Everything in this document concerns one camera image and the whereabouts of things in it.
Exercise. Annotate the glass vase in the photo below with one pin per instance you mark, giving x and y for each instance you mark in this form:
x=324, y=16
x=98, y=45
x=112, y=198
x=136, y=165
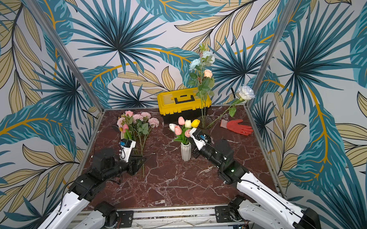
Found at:
x=206, y=123

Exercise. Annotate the red work glove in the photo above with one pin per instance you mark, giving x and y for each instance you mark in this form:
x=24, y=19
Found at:
x=236, y=127

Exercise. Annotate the white ribbed vase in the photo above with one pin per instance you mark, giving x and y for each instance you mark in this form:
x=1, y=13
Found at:
x=186, y=151

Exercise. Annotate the large pink rose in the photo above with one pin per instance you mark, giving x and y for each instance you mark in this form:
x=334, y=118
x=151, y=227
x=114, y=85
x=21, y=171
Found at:
x=129, y=128

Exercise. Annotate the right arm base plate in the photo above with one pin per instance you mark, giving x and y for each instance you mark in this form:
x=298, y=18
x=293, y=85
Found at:
x=225, y=214

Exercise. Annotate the pink tulip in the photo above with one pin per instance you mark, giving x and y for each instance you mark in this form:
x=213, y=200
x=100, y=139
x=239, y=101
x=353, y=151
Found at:
x=125, y=131

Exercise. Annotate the tulip bouquet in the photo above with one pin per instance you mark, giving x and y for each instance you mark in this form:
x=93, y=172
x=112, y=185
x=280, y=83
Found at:
x=183, y=128

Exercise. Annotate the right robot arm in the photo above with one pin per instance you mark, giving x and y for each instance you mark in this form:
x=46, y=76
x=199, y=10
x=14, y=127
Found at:
x=261, y=205

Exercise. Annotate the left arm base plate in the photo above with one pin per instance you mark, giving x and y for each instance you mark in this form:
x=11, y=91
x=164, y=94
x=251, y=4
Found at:
x=124, y=219

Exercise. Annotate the white rose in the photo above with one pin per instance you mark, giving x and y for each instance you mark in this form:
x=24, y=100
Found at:
x=245, y=93

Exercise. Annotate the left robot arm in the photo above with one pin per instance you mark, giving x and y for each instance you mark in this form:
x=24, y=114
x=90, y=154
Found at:
x=106, y=165

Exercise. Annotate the yellow toolbox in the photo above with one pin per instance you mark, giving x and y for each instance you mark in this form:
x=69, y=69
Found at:
x=184, y=102

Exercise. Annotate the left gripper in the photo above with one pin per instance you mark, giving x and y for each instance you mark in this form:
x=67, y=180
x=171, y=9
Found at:
x=133, y=163

